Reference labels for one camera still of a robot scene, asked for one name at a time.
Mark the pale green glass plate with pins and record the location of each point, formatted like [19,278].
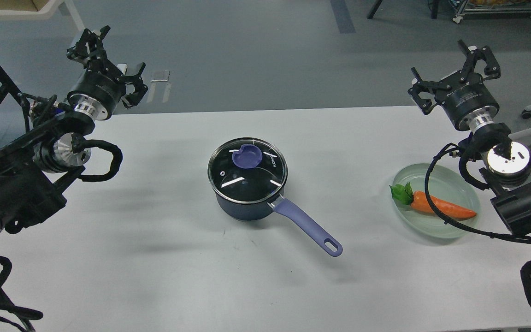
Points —
[441,183]

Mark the metal wire cart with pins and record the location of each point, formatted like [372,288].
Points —
[488,8]

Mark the orange toy carrot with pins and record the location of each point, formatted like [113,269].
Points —
[420,203]

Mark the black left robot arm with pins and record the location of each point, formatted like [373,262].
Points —
[37,167]

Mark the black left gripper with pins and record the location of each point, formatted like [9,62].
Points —
[94,93]

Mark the white table frame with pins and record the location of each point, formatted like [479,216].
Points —
[40,10]

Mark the glass lid with blue knob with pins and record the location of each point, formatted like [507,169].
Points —
[247,171]

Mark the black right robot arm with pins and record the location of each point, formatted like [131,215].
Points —
[489,159]

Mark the blue saucepan with handle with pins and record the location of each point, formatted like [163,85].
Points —
[285,207]

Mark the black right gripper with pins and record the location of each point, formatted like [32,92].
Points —
[467,91]

